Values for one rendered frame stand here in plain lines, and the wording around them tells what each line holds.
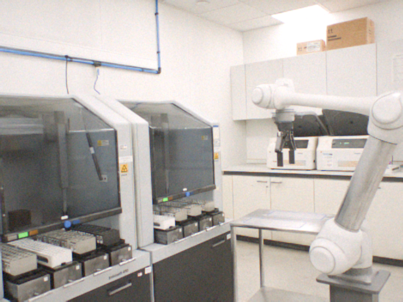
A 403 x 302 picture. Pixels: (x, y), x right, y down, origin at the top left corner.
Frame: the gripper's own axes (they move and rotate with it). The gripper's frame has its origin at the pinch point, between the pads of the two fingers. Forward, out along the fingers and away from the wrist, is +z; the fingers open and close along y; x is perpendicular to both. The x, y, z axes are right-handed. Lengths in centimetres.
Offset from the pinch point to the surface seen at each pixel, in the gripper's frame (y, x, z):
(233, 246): 14, 42, 52
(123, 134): -37, 75, -17
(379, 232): 219, 4, 88
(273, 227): 16.7, 16.1, 38.3
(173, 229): -11, 67, 39
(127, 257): -47, 66, 45
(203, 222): 18, 66, 41
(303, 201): 219, 80, 63
